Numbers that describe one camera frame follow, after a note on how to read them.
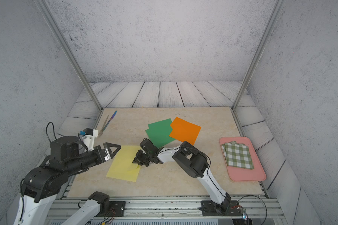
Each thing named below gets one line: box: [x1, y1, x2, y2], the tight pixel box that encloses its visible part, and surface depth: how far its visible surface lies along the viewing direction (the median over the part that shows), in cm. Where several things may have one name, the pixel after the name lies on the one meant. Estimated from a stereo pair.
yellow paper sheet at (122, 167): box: [106, 145, 141, 183], surface depth 88 cm
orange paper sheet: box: [169, 116, 202, 146], surface depth 110 cm
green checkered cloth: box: [221, 140, 254, 170], surface depth 93 cm
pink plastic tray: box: [219, 136, 267, 182], surface depth 88 cm
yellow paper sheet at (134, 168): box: [126, 163, 142, 173], surface depth 88 cm
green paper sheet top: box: [147, 118, 172, 131], surface depth 114 cm
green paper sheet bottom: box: [145, 126, 177, 149], surface depth 107 cm
